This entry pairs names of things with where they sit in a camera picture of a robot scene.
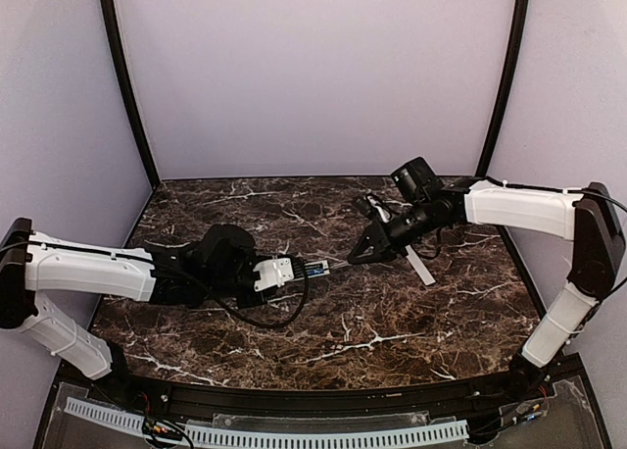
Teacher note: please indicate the white remote control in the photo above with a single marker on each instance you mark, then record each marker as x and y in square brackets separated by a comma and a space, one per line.
[318, 268]

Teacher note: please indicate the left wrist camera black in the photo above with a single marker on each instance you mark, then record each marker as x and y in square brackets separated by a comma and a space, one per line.
[276, 272]

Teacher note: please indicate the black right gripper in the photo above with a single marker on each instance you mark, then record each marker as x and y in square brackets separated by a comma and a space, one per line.
[383, 238]

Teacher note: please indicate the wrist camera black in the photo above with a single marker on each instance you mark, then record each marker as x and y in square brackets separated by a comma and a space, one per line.
[374, 208]
[276, 272]

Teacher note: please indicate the clear handled tester screwdriver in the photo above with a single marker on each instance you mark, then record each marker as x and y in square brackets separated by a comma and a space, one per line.
[338, 265]

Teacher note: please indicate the white slotted cable duct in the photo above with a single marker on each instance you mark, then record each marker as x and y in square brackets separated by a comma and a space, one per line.
[230, 431]

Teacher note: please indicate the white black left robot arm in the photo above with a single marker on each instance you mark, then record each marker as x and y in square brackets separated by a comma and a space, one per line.
[223, 264]

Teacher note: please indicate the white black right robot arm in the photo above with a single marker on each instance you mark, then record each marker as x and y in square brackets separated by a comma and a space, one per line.
[586, 217]

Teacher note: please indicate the black front mounting rail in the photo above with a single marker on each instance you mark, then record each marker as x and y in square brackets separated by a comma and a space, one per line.
[473, 398]

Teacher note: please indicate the black corner frame post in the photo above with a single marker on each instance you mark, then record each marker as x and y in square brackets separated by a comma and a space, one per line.
[113, 32]

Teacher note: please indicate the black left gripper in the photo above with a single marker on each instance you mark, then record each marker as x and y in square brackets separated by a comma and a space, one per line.
[298, 268]

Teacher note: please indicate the white remote battery cover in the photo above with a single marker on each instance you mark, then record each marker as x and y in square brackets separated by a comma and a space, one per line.
[419, 267]

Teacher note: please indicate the black right corner post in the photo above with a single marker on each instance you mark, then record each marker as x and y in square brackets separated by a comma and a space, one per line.
[514, 42]

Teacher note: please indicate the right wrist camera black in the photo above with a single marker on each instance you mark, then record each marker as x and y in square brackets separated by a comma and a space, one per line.
[374, 208]

